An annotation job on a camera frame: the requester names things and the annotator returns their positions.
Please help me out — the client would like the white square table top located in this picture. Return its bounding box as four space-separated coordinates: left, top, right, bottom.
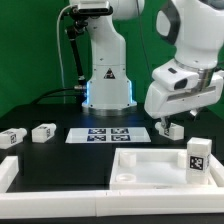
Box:
109 148 224 190

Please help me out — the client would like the white obstacle bar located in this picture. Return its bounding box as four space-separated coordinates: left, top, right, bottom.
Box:
0 156 19 193
0 188 224 219
210 156 224 187

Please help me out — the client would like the camera on robot top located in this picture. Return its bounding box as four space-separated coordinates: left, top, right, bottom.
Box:
69 0 113 16

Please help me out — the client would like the white sheet with fiducial markers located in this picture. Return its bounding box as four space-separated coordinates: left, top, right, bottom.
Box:
66 127 151 144

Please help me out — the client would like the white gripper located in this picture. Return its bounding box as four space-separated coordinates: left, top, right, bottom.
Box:
144 73 223 129

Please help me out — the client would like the black cable on table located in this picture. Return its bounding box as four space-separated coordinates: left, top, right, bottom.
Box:
30 87 88 105

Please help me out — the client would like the white front obstacle bar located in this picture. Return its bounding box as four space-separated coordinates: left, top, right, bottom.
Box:
0 188 224 219

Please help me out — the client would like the grey cable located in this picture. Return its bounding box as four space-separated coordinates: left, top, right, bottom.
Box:
55 4 74 89

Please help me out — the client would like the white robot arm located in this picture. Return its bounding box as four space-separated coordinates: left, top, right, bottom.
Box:
69 0 224 121

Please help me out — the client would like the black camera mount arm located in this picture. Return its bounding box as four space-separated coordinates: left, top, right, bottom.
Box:
65 19 88 86

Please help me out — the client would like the white right obstacle bar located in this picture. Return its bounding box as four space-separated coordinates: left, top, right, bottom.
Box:
210 156 224 187

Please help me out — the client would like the white left obstacle bar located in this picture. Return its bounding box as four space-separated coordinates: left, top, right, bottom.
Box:
0 156 19 193

